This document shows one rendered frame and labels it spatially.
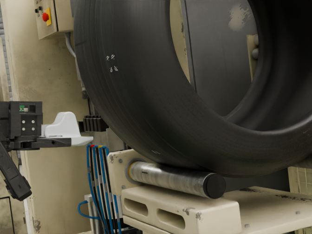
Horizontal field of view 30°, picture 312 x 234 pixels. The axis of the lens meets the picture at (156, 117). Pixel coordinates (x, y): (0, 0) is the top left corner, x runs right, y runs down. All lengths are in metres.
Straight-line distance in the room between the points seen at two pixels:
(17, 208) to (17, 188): 0.64
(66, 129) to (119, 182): 0.35
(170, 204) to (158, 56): 0.30
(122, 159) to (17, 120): 0.41
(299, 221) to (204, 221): 0.21
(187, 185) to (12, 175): 0.32
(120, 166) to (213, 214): 0.35
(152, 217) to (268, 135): 0.29
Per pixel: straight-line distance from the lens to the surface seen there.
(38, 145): 0.97
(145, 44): 0.96
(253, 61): 1.67
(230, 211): 1.05
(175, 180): 1.12
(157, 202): 1.16
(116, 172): 1.32
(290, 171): 1.62
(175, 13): 1.43
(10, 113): 0.97
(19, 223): 1.64
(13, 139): 0.98
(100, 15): 1.03
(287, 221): 1.14
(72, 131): 1.01
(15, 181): 0.98
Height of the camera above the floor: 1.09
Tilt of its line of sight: 3 degrees down
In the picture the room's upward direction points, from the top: 7 degrees counter-clockwise
